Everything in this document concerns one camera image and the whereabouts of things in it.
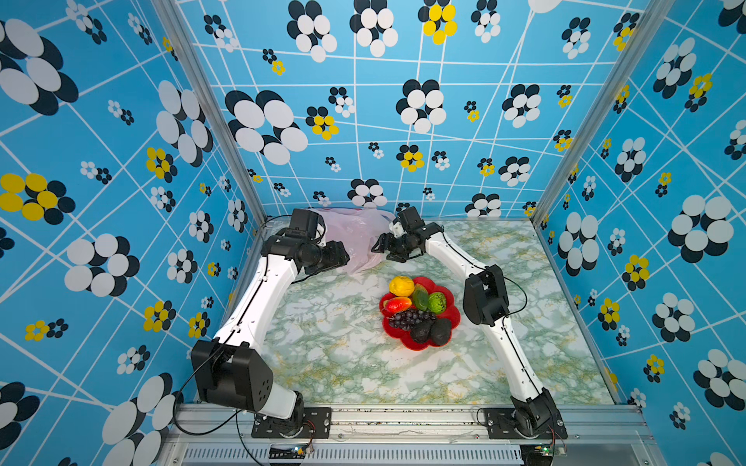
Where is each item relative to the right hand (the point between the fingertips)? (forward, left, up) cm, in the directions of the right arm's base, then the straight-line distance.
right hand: (381, 251), depth 101 cm
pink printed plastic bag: (+7, +8, +3) cm, 12 cm away
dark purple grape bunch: (-25, -8, -2) cm, 26 cm away
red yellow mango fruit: (-23, -5, +2) cm, 23 cm away
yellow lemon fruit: (-15, -7, +1) cm, 16 cm away
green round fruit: (-20, -18, -1) cm, 27 cm away
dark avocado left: (-28, -12, -3) cm, 31 cm away
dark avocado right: (-29, -18, -1) cm, 34 cm away
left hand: (-14, +10, +15) cm, 23 cm away
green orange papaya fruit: (-18, -13, 0) cm, 22 cm away
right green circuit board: (-57, -40, -8) cm, 70 cm away
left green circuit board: (-58, +25, -10) cm, 64 cm away
